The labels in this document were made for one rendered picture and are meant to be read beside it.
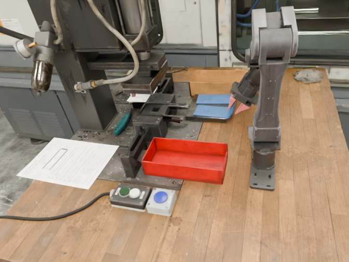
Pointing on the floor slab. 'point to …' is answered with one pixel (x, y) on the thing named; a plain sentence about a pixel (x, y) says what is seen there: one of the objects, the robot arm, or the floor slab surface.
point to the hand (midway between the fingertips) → (232, 109)
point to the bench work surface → (210, 199)
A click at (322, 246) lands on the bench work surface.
